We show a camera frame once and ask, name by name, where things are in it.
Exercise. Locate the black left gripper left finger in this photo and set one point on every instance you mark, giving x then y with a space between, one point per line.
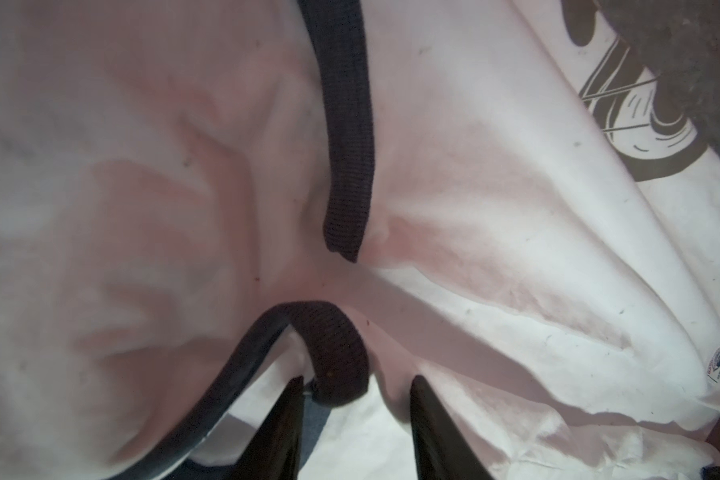
275 450

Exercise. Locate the white tank top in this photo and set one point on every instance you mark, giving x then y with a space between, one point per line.
202 200

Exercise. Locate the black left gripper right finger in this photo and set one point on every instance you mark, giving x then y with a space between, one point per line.
441 451

